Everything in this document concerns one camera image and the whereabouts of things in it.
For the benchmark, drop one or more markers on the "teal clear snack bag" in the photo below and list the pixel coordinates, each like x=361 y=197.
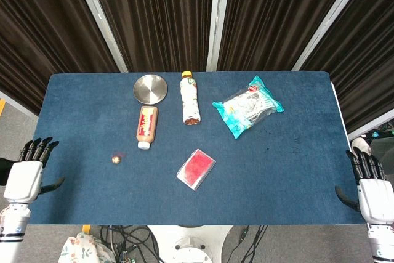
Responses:
x=246 y=106

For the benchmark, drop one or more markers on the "right black-fingered white robot hand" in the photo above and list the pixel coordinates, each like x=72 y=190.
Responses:
x=377 y=198

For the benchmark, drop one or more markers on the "red card in clear case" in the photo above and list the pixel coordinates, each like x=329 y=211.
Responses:
x=197 y=169

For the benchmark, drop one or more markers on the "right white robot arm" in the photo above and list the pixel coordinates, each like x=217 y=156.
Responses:
x=381 y=241

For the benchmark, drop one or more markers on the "round steel plate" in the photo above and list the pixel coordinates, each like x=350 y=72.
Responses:
x=151 y=89

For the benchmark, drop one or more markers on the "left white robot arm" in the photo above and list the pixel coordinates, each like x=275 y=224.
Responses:
x=12 y=229

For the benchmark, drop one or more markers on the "brown sauce bottle white cap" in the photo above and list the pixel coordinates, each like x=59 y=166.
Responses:
x=147 y=124

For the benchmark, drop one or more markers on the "white partition base rail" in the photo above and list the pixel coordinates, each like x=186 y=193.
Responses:
x=369 y=124
x=15 y=103

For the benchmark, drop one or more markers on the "yellow floor marker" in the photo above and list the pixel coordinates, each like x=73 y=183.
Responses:
x=2 y=107

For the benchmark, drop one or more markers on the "white partition post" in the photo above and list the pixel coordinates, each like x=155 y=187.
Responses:
x=219 y=13
x=98 y=16
x=335 y=13

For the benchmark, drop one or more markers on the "dark equipment with teal lights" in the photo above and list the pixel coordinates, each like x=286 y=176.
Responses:
x=383 y=152

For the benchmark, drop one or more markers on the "tea bottle yellow cap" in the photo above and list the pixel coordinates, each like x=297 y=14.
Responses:
x=189 y=99

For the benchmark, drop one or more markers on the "pale rounded object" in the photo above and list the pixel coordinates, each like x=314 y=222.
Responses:
x=360 y=144

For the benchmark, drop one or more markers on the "dark brown curtain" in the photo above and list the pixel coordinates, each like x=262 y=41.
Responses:
x=154 y=13
x=37 y=29
x=271 y=13
x=369 y=59

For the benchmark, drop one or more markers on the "small yellow block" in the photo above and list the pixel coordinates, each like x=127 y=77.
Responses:
x=86 y=228

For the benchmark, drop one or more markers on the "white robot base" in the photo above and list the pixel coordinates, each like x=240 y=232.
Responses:
x=187 y=244

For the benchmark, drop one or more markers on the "floral cloth bag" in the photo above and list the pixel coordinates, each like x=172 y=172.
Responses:
x=83 y=249

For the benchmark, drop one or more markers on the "left black-fingered white robot hand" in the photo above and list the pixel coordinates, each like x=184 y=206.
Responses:
x=23 y=180

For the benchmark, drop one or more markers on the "blue table cloth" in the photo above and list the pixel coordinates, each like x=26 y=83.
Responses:
x=277 y=183

